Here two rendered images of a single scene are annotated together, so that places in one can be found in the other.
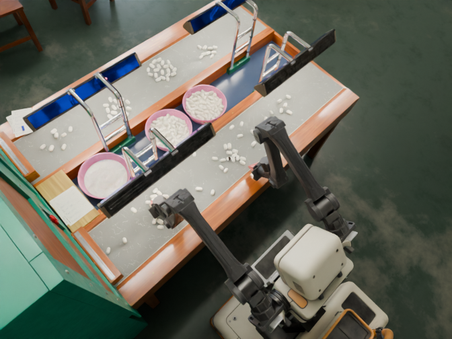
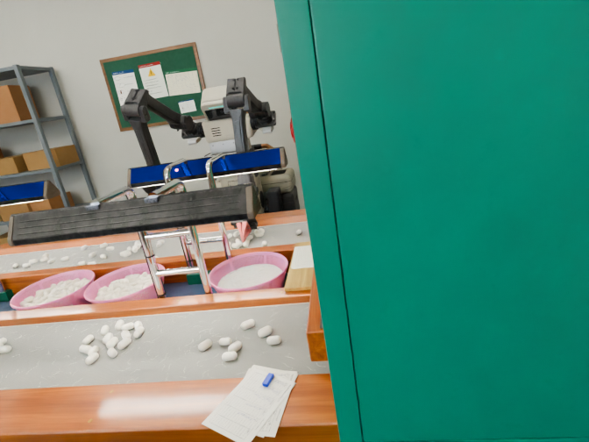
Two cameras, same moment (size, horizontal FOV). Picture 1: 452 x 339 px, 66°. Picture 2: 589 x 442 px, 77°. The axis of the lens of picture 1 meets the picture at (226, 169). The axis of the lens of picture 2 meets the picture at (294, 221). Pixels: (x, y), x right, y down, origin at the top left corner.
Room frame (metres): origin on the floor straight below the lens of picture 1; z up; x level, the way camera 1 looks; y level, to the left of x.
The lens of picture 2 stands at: (0.98, 1.70, 1.29)
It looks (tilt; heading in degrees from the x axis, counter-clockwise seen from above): 19 degrees down; 245
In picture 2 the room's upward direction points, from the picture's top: 9 degrees counter-clockwise
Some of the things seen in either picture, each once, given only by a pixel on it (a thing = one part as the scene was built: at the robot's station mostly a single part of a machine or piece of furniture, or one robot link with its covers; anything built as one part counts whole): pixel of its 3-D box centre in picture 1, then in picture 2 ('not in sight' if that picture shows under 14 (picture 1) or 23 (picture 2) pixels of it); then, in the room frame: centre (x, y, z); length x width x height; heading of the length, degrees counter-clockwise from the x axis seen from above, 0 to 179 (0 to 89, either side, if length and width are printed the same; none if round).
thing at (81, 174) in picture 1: (105, 178); (251, 281); (0.66, 0.62, 0.72); 0.27 x 0.27 x 0.10
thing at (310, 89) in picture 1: (230, 153); (134, 253); (0.97, 0.00, 0.73); 1.81 x 0.30 x 0.02; 146
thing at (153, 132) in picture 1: (153, 169); (208, 217); (0.69, 0.35, 0.90); 0.20 x 0.19 x 0.45; 146
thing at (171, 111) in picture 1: (169, 132); (130, 292); (1.03, 0.37, 0.72); 0.27 x 0.27 x 0.10
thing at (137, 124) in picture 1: (172, 101); (56, 325); (1.25, 0.41, 0.71); 1.81 x 0.06 x 0.11; 146
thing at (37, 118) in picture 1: (85, 87); (130, 214); (0.96, 0.75, 1.08); 0.62 x 0.08 x 0.07; 146
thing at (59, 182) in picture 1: (67, 200); (313, 261); (0.48, 0.74, 0.77); 0.33 x 0.15 x 0.01; 56
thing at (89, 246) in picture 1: (97, 255); not in sight; (0.25, 0.49, 0.83); 0.30 x 0.06 x 0.07; 56
